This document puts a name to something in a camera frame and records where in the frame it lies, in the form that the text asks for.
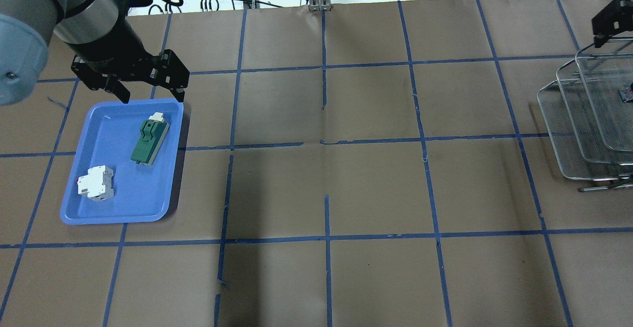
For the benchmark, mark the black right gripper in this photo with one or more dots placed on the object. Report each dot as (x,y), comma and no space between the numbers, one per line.
(613,18)

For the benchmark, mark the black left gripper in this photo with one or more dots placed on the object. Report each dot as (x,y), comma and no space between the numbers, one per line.
(105,43)

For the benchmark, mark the red mushroom push button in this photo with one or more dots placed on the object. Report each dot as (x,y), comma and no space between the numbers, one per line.
(626,93)

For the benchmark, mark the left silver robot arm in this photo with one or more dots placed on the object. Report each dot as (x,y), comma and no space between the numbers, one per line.
(26,29)

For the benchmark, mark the blue plastic tray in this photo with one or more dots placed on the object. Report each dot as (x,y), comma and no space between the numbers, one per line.
(142,193)

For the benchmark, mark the white grey circuit breaker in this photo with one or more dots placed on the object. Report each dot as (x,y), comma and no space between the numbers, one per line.
(97,184)

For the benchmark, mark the green electrical switch module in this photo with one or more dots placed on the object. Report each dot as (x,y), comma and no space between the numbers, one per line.
(152,134)

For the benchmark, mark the wire mesh shelf rack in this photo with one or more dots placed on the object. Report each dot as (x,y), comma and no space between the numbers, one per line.
(589,126)

